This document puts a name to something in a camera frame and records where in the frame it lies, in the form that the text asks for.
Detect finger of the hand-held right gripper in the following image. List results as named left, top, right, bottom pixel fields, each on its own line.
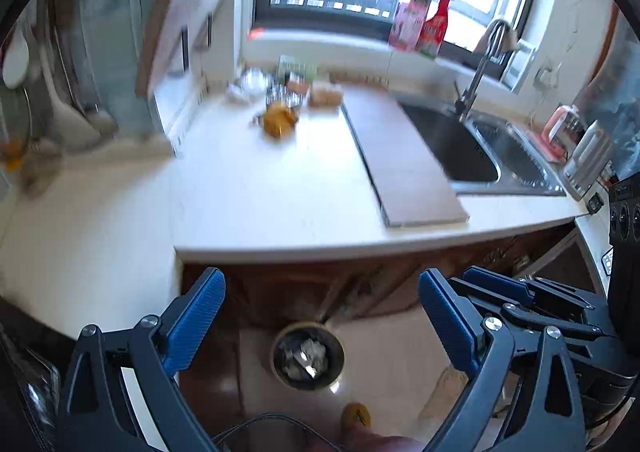
left=447, top=278, right=621, bottom=337
left=462, top=267, right=608, bottom=310

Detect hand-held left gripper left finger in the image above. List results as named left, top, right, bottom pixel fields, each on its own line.
left=55, top=267, right=227, bottom=452

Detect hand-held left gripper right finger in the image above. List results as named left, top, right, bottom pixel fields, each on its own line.
left=418, top=269, right=586, bottom=452

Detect round trash bin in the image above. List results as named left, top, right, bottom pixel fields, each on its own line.
left=270, top=322, right=346, bottom=392

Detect brown wooden cabinet doors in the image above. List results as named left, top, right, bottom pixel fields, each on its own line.
left=350, top=227, right=576, bottom=319

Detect dark wooden cabinet door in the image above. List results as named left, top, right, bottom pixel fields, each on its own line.
left=181, top=262, right=351, bottom=330

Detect yellow slipper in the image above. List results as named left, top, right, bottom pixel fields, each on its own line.
left=341, top=402, right=372, bottom=430

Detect stainless steel double sink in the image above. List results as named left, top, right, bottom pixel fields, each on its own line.
left=397, top=94, right=568, bottom=197

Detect flat cardboard sheet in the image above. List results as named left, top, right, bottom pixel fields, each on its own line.
left=340, top=86, right=471, bottom=229

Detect pink glass kettle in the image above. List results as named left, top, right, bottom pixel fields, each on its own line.
left=542, top=104, right=585, bottom=159

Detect steel faucet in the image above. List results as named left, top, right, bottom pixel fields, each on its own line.
left=454, top=19, right=508, bottom=120

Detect white plastic grater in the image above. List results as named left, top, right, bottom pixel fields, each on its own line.
left=502, top=39, right=538, bottom=92

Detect ochre snack bag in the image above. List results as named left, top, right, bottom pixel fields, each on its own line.
left=262, top=100, right=300, bottom=139

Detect clear plastic bag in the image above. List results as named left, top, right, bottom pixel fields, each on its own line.
left=240, top=66, right=268, bottom=92

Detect red spray bottle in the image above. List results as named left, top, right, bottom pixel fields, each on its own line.
left=417, top=0, right=453, bottom=60

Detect pink soap refill pouch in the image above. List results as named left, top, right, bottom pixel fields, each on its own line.
left=390, top=0, right=431, bottom=52

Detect green pack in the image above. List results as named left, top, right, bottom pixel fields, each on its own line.
left=277, top=56, right=318, bottom=82

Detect white rice paddle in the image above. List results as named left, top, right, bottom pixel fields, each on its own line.
left=2, top=34, right=31, bottom=90

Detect black cable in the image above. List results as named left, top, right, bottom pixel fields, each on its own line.
left=215, top=412, right=341, bottom=452

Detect wall outlet with plug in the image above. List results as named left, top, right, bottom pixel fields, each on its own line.
left=535, top=64, right=561, bottom=88

